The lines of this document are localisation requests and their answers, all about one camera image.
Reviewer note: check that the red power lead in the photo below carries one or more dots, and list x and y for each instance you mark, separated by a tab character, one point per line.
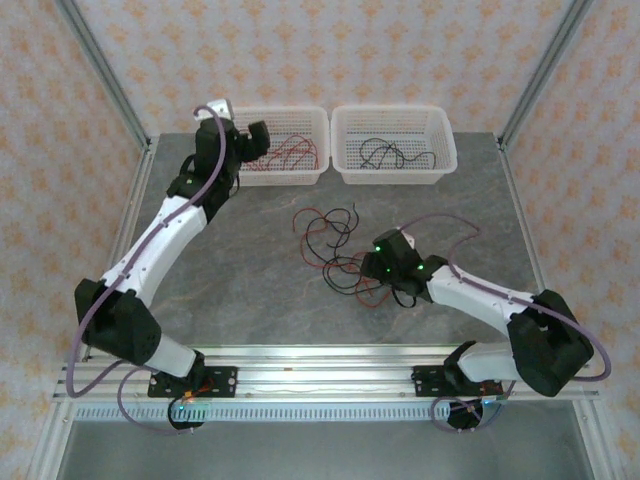
492	389
200	389

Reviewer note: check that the aluminium table side rail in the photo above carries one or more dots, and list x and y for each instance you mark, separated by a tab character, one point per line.
136	200
516	200

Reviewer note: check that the white perforated plastic basket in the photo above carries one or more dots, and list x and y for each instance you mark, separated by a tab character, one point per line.
395	125
290	125

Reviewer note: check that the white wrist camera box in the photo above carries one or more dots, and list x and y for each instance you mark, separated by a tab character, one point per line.
411	241
220	107

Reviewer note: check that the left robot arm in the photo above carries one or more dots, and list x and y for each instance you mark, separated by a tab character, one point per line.
165	240

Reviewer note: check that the aluminium frame post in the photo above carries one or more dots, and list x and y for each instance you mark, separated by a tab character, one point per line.
542	75
107	75

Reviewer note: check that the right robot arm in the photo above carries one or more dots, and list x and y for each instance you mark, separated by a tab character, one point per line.
475	295

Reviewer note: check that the wide aluminium base rail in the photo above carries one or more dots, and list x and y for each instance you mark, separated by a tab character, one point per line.
325	370

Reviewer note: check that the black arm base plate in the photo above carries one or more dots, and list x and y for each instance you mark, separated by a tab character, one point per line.
425	380
225	382

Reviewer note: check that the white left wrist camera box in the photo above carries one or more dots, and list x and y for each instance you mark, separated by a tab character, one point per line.
220	107

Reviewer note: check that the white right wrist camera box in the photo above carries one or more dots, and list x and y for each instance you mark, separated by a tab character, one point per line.
411	241

